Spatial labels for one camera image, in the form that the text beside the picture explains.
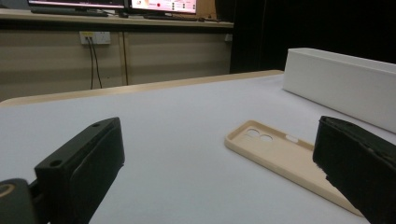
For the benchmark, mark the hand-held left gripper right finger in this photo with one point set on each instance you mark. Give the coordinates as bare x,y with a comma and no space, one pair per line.
358,161

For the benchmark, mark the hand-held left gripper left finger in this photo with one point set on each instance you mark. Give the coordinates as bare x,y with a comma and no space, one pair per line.
87,168

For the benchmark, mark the beige phone case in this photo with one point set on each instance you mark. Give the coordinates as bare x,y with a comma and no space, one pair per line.
280,154

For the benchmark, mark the long white box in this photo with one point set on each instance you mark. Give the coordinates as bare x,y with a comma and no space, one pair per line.
342,87

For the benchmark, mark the vertical metal trim strip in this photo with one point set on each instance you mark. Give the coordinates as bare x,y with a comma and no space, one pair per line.
125,59

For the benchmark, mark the black curtain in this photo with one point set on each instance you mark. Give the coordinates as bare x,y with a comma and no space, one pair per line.
311,28

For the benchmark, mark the long wooden desk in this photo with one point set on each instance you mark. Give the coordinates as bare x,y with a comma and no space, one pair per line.
124,21

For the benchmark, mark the black computer mouse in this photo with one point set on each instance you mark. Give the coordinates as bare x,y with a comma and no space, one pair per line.
123,14

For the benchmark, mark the computer monitor with pink strip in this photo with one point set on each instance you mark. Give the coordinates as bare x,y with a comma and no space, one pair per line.
76,2

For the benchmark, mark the slim black keyboard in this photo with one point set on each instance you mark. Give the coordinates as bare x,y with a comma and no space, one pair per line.
171,17

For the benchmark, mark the computer monitor with bright screen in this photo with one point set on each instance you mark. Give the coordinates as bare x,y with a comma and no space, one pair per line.
162,5

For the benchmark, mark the brown cardboard box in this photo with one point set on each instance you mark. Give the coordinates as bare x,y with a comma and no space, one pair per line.
206,7

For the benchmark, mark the white wall socket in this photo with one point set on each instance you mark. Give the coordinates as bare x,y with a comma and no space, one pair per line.
99,37

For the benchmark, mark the small white wall switch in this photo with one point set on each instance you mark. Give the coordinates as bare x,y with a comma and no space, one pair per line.
229,37

